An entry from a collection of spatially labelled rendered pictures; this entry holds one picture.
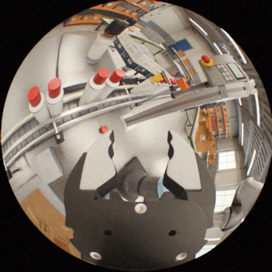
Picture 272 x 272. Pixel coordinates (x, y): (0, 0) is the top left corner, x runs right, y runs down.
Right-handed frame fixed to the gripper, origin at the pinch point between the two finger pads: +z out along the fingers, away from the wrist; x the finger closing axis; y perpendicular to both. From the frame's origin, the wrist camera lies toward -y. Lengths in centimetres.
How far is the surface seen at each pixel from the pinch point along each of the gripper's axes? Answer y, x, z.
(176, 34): -467, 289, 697
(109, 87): -4.3, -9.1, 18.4
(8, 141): -2, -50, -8
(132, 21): -60, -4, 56
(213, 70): -14.4, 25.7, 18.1
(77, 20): -284, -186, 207
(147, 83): -4.1, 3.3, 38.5
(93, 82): -6.5, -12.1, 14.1
